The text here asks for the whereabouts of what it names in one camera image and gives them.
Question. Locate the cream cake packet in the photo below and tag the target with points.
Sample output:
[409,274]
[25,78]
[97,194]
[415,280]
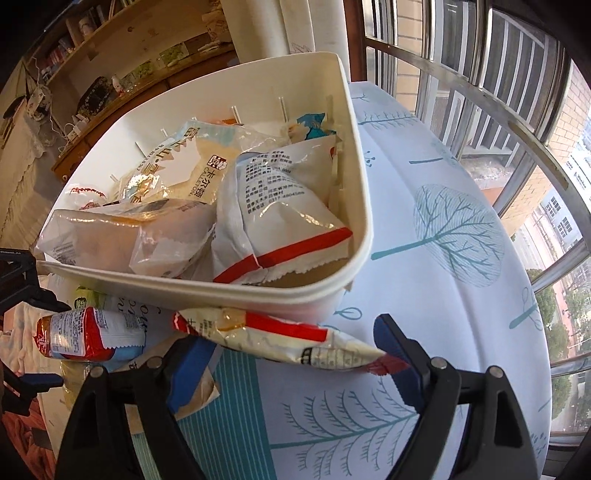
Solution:
[194,157]

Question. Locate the white curtain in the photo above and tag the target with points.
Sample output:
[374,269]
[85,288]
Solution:
[295,27]

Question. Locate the white tree-print tablecloth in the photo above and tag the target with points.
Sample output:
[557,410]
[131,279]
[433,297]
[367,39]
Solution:
[415,286]

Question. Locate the red white and blue packet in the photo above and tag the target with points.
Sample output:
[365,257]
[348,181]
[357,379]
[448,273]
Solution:
[87,334]

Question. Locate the white power strip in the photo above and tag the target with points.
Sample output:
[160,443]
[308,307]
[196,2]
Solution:
[38,99]

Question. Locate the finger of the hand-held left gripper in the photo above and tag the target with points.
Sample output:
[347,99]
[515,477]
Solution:
[27,286]
[39,384]

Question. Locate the wooden desk with drawers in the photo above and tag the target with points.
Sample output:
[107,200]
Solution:
[78,150]

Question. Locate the light blue snack packet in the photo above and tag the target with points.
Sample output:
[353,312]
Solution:
[311,127]

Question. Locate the pink cloth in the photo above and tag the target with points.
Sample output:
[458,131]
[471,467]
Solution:
[23,438]

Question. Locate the white lace cloth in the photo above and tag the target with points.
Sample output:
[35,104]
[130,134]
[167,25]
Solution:
[23,184]

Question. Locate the white plastic basket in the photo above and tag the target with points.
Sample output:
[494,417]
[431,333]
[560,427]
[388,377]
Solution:
[231,295]

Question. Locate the metal window guard rails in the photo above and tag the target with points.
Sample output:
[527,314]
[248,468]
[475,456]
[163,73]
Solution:
[521,134]

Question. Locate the yellow green packet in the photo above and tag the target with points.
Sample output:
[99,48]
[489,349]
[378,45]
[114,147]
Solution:
[90,297]

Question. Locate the clear bread bag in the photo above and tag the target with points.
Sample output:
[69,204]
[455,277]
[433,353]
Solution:
[124,240]

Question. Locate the wooden bookshelf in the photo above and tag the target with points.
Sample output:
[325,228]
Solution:
[115,41]

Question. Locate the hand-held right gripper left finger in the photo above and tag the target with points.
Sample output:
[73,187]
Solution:
[191,374]

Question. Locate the clear packet red print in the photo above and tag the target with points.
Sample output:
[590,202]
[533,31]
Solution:
[87,194]

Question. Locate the red and cream snack packet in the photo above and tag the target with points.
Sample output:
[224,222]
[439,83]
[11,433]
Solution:
[286,339]

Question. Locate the dark floral tin box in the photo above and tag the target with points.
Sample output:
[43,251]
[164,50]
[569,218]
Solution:
[97,99]

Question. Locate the white foil snack packet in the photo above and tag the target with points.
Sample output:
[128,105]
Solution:
[277,207]

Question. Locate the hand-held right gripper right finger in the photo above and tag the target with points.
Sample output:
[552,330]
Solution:
[392,346]

